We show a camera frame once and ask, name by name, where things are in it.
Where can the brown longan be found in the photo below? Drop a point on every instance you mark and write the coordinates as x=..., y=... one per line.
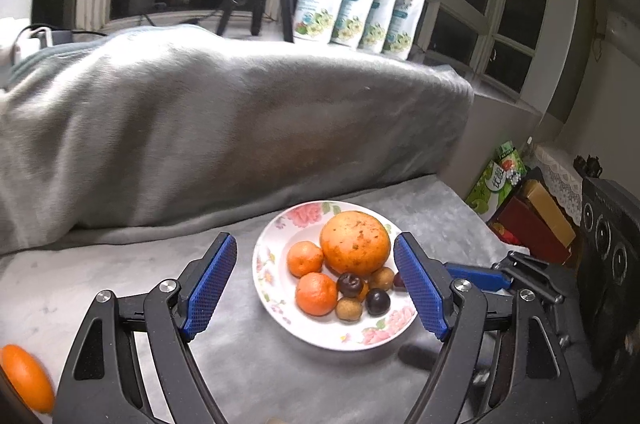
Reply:
x=384, y=278
x=348, y=309

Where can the white floral plate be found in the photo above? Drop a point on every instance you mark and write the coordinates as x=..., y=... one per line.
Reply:
x=280, y=254

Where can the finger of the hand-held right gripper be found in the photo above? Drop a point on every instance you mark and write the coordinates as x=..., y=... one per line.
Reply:
x=475, y=278
x=500, y=306

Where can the dark purple plum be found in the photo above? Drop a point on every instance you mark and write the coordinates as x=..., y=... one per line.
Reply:
x=378, y=302
x=350, y=285

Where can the large oval orange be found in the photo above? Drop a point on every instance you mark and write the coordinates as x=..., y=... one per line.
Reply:
x=27, y=376

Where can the red box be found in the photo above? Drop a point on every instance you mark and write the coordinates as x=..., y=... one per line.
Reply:
x=525, y=231

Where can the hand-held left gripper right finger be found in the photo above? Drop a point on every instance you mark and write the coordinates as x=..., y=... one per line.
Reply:
x=420, y=289

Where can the speckled orange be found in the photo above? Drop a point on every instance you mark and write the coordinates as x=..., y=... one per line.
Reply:
x=355, y=244

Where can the small tangerine with stem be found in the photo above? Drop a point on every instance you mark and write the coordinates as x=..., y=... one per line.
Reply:
x=305, y=259

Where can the grey fleece blanket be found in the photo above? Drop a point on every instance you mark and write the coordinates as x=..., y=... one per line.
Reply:
x=200, y=129

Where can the green printed package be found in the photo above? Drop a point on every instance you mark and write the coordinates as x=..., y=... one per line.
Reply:
x=495, y=184

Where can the white lace cloth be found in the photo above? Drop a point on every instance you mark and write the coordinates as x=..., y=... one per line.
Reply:
x=557, y=176

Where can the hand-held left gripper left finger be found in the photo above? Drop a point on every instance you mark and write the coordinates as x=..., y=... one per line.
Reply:
x=210, y=289

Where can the tiny orange kumquat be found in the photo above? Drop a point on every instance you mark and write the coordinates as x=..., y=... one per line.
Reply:
x=365, y=291

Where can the deep orange round tangerine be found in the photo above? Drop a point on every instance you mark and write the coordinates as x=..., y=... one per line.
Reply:
x=316, y=294

